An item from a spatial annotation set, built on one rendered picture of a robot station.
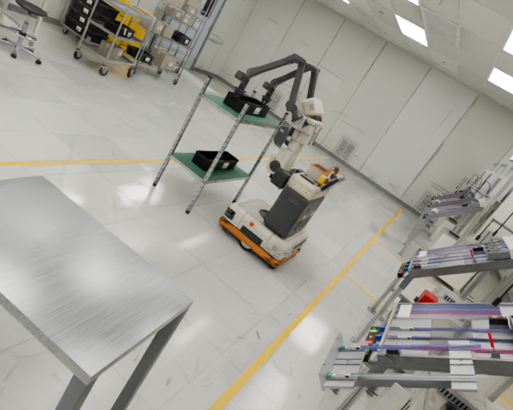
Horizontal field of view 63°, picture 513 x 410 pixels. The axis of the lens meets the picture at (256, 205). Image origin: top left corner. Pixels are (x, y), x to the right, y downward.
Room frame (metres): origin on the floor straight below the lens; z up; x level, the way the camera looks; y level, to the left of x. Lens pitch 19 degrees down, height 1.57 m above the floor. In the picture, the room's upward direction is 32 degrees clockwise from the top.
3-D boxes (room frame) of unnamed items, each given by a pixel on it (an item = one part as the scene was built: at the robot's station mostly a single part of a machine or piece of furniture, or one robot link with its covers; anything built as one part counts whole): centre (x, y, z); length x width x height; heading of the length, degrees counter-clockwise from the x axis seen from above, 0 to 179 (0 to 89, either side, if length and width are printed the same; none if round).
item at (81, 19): (6.75, 3.87, 0.38); 0.65 x 0.46 x 0.75; 75
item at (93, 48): (6.10, 3.04, 0.50); 0.90 x 0.54 x 1.00; 177
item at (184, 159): (3.82, 0.55, 0.55); 0.91 x 0.46 x 1.10; 163
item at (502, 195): (6.23, -2.89, 0.95); 1.36 x 0.82 x 1.90; 73
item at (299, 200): (3.58, -0.28, 0.59); 0.55 x 0.34 x 0.83; 163
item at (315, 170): (3.57, -0.30, 0.87); 0.23 x 0.15 x 0.11; 163
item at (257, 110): (3.84, 0.55, 1.01); 0.57 x 0.17 x 0.11; 163
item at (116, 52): (6.09, 3.04, 0.30); 0.30 x 0.23 x 0.18; 1
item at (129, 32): (6.07, 3.04, 0.63); 0.40 x 0.30 x 0.14; 177
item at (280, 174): (3.60, -0.01, 0.68); 0.28 x 0.27 x 0.25; 163
